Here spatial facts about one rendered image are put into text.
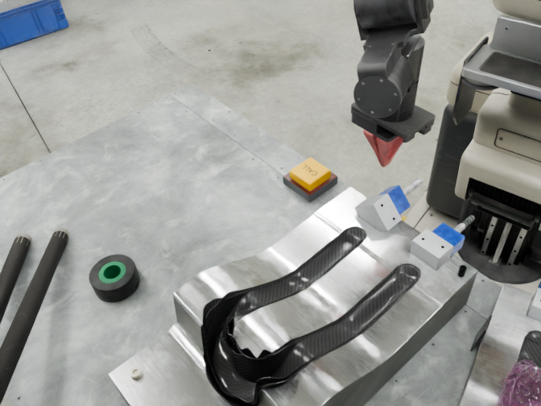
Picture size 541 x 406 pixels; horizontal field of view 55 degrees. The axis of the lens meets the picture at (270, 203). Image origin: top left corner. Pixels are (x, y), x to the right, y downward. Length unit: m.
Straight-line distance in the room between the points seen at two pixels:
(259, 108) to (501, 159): 1.71
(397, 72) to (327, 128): 1.91
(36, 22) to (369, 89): 3.31
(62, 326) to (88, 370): 0.10
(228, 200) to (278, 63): 2.05
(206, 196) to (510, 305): 0.59
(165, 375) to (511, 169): 0.78
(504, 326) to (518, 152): 0.45
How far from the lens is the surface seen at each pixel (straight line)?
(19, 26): 3.79
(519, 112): 1.16
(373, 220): 0.87
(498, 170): 1.17
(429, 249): 0.82
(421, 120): 0.74
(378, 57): 0.63
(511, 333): 0.84
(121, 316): 0.93
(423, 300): 0.80
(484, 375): 0.75
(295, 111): 2.65
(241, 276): 0.78
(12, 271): 1.02
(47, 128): 2.91
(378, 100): 0.63
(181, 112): 1.32
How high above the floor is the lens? 1.54
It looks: 45 degrees down
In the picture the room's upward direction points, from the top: 5 degrees counter-clockwise
